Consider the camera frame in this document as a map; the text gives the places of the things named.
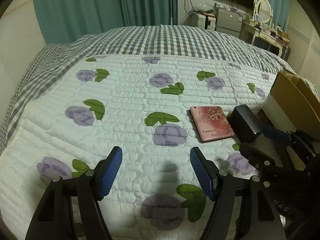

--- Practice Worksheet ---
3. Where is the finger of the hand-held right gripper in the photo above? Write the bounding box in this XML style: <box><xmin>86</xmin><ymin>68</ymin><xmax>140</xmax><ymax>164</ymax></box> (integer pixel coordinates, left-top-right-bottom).
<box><xmin>239</xmin><ymin>142</ymin><xmax>308</xmax><ymax>178</ymax></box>
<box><xmin>262</xmin><ymin>126</ymin><xmax>317</xmax><ymax>155</ymax></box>

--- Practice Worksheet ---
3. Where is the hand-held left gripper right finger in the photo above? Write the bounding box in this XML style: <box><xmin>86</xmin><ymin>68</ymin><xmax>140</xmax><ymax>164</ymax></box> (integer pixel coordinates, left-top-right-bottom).
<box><xmin>189</xmin><ymin>147</ymin><xmax>287</xmax><ymax>240</ymax></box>

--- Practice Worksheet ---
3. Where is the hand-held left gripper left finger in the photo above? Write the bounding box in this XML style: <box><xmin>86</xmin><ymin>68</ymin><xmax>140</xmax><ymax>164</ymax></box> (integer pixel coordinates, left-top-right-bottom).
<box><xmin>25</xmin><ymin>146</ymin><xmax>123</xmax><ymax>240</ymax></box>

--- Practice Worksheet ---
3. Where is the small black box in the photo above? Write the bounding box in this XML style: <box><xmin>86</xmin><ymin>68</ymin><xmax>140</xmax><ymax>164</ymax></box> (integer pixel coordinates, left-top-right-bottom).
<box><xmin>229</xmin><ymin>104</ymin><xmax>264</xmax><ymax>143</ymax></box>

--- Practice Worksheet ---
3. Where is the brown cardboard box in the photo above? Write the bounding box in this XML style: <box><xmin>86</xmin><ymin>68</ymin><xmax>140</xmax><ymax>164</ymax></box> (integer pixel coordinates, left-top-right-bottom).
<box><xmin>259</xmin><ymin>70</ymin><xmax>320</xmax><ymax>170</ymax></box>

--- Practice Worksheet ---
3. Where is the pink rose-embossed case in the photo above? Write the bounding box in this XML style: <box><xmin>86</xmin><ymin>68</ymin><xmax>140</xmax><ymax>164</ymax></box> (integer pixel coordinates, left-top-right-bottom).
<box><xmin>189</xmin><ymin>106</ymin><xmax>235</xmax><ymax>144</ymax></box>

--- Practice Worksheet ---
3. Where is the white floral quilt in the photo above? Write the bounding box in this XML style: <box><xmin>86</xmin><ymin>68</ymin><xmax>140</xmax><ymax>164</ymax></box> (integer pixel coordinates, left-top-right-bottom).
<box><xmin>0</xmin><ymin>55</ymin><xmax>295</xmax><ymax>240</ymax></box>

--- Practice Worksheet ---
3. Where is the grey suitcase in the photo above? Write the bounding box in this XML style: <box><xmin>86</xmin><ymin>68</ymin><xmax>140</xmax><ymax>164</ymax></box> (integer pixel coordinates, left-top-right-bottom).
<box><xmin>282</xmin><ymin>44</ymin><xmax>292</xmax><ymax>61</ymax></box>

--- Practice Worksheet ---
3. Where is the white dressing table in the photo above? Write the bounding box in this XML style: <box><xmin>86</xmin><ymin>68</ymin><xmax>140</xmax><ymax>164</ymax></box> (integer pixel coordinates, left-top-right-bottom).
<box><xmin>241</xmin><ymin>21</ymin><xmax>290</xmax><ymax>55</ymax></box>

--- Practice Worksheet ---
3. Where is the white louvred wardrobe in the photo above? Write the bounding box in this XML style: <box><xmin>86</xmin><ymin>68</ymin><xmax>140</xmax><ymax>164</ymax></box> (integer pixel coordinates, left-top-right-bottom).
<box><xmin>286</xmin><ymin>0</ymin><xmax>320</xmax><ymax>80</ymax></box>

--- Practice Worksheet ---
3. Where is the grey mini fridge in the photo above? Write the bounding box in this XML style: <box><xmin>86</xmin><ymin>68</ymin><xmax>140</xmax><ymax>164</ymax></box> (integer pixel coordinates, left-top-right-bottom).
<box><xmin>215</xmin><ymin>7</ymin><xmax>243</xmax><ymax>39</ymax></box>

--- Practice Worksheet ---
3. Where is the white oval vanity mirror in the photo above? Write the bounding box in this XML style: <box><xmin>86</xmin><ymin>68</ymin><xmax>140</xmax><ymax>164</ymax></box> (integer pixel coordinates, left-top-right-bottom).
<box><xmin>254</xmin><ymin>0</ymin><xmax>273</xmax><ymax>24</ymax></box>

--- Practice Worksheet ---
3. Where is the white ribbed suitcase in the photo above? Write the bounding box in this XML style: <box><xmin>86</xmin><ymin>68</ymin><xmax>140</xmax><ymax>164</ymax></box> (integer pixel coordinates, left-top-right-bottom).
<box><xmin>191</xmin><ymin>14</ymin><xmax>217</xmax><ymax>30</ymax></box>

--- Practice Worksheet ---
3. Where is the grey gingham bed sheet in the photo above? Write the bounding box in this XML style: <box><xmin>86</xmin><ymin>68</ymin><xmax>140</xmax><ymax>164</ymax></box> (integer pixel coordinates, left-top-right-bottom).
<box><xmin>0</xmin><ymin>25</ymin><xmax>300</xmax><ymax>155</ymax></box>

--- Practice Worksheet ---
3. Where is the white mop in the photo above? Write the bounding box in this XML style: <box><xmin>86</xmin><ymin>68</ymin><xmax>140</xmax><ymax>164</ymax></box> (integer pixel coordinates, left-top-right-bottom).
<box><xmin>169</xmin><ymin>0</ymin><xmax>175</xmax><ymax>26</ymax></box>

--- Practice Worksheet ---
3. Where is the green curtain panel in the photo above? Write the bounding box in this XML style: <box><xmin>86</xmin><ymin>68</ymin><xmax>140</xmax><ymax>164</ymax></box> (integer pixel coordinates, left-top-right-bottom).
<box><xmin>117</xmin><ymin>0</ymin><xmax>178</xmax><ymax>27</ymax></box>
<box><xmin>30</xmin><ymin>0</ymin><xmax>125</xmax><ymax>44</ymax></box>

